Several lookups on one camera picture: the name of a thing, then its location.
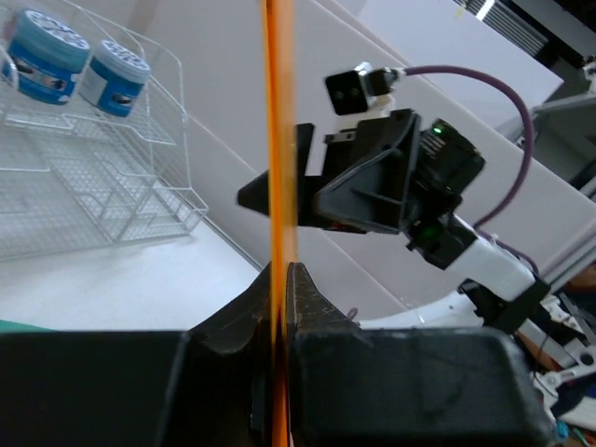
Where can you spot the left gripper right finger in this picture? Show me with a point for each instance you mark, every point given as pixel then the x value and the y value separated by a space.
pixel 416 387

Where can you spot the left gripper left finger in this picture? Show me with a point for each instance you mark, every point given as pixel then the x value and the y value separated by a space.
pixel 200 387

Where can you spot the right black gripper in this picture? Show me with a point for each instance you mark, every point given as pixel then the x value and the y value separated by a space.
pixel 386 175

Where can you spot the orange clip folder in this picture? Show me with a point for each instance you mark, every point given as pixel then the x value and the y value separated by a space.
pixel 278 27

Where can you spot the blue jar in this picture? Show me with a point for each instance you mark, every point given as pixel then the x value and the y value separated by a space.
pixel 46 55
pixel 114 79

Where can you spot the green clip folder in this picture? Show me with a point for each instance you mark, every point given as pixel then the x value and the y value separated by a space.
pixel 7 326

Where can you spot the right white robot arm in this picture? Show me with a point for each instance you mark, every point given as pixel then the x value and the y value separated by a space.
pixel 497 288

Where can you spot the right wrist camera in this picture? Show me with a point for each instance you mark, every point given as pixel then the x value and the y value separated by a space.
pixel 355 91

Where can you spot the white wire desk organizer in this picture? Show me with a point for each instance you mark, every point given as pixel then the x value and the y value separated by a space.
pixel 74 177

